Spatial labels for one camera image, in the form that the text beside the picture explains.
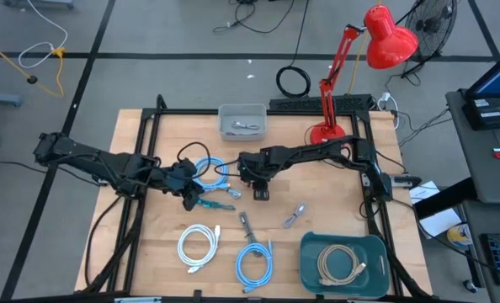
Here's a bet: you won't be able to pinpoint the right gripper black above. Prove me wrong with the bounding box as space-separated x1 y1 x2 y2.
237 146 279 201

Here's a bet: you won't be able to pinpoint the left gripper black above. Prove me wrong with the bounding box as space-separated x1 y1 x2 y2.
162 164 205 212

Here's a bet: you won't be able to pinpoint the teal braided cable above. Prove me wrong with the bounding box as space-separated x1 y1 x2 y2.
194 198 237 211

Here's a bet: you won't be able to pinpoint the thick light blue cable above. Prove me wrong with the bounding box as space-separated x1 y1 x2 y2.
190 156 232 194

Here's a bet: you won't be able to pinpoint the thin light blue cable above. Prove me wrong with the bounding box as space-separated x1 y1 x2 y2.
235 238 274 295

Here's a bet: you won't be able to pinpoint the beige cable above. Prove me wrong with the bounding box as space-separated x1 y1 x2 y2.
316 243 367 287

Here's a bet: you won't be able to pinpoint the grey plastic bin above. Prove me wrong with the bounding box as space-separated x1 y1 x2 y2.
217 103 269 142

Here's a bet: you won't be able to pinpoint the black perforated power strip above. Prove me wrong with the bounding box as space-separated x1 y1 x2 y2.
269 93 375 113

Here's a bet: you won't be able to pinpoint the teal plastic bin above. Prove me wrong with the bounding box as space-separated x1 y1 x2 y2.
299 231 391 300

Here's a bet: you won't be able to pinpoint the white paper sheet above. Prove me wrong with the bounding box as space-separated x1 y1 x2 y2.
408 180 440 205
418 207 464 240

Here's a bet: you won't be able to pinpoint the red desk lamp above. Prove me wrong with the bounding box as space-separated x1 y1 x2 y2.
308 3 420 146

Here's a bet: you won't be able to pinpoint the round printed disc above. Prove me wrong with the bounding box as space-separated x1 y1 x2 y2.
446 224 474 249

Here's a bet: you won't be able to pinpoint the grey side desk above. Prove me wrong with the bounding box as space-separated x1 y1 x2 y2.
444 88 500 205

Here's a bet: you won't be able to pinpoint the black floor fan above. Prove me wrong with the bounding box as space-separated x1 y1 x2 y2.
395 0 460 79

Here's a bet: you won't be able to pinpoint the small black computer box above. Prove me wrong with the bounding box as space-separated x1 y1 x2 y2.
461 97 500 131

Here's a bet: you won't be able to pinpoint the dark grey desk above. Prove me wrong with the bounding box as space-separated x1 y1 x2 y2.
413 176 500 303

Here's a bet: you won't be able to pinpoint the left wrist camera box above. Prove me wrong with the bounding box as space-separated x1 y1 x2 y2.
174 157 197 178

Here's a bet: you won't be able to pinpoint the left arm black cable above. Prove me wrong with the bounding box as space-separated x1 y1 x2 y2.
176 141 212 180

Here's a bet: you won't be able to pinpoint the black aluminium table frame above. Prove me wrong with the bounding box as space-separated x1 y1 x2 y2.
81 94 434 303

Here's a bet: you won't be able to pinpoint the black coiled floor cable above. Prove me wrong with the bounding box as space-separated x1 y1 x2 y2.
274 0 312 99

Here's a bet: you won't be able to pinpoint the silver metal bracket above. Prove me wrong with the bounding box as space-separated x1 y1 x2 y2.
114 296 162 303

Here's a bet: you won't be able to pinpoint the black tangled floor cables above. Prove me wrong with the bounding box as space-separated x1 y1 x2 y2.
212 0 295 35

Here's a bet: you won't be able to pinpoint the white power plug cable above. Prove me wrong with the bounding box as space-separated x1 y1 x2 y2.
375 91 401 130

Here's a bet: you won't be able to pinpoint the yellow floor cable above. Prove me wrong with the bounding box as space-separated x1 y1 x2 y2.
0 33 66 98

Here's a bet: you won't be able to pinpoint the white floor cable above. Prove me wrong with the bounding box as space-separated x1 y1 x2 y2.
17 0 69 70

